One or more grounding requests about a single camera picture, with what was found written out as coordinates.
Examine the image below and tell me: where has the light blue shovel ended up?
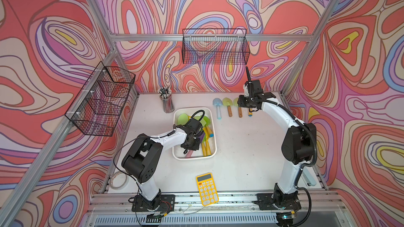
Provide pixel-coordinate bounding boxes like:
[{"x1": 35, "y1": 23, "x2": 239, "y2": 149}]
[{"x1": 213, "y1": 98, "x2": 223, "y2": 120}]

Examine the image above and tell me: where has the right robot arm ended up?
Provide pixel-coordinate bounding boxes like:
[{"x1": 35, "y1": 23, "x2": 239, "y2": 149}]
[{"x1": 238, "y1": 80, "x2": 317, "y2": 209}]

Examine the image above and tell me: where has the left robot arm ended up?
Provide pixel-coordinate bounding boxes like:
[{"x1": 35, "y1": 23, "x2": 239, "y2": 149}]
[{"x1": 122, "y1": 118, "x2": 203, "y2": 201}]

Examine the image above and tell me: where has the white storage box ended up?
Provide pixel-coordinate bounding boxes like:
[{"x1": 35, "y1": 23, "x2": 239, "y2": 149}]
[{"x1": 171, "y1": 107, "x2": 217, "y2": 161}]

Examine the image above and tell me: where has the pencil cup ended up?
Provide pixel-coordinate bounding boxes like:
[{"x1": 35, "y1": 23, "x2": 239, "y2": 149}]
[{"x1": 158, "y1": 87, "x2": 175, "y2": 113}]

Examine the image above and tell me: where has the yellow calculator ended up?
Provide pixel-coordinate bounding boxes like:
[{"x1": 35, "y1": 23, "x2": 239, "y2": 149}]
[{"x1": 196, "y1": 173, "x2": 219, "y2": 207}]

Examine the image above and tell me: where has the white tape roll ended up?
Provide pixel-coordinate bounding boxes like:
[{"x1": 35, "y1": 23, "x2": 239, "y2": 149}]
[{"x1": 109, "y1": 171, "x2": 129, "y2": 190}]

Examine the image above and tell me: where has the light blue stapler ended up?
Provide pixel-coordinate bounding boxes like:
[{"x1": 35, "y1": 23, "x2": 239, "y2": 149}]
[{"x1": 302, "y1": 168, "x2": 316, "y2": 187}]

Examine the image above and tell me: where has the purple shovel pink handle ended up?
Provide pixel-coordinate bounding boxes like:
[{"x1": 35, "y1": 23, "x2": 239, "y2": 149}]
[{"x1": 185, "y1": 132, "x2": 205, "y2": 159}]

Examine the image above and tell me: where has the back black wire basket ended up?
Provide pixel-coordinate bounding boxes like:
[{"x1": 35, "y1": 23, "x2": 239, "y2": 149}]
[{"x1": 182, "y1": 27, "x2": 250, "y2": 66}]

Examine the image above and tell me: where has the black wire basket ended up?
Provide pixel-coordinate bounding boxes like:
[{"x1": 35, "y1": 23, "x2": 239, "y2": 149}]
[
  {"x1": 182, "y1": 27, "x2": 250, "y2": 66},
  {"x1": 65, "y1": 62, "x2": 136, "y2": 137}
]

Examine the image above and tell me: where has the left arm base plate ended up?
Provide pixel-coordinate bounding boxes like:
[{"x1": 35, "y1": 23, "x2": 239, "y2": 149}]
[{"x1": 128, "y1": 194, "x2": 176, "y2": 213}]

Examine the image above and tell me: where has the left black wire basket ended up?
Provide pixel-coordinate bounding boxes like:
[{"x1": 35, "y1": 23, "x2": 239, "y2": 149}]
[{"x1": 65, "y1": 62, "x2": 136, "y2": 137}]

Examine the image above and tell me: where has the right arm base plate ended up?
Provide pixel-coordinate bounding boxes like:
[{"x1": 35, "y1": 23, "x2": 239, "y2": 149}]
[{"x1": 253, "y1": 191, "x2": 302, "y2": 211}]

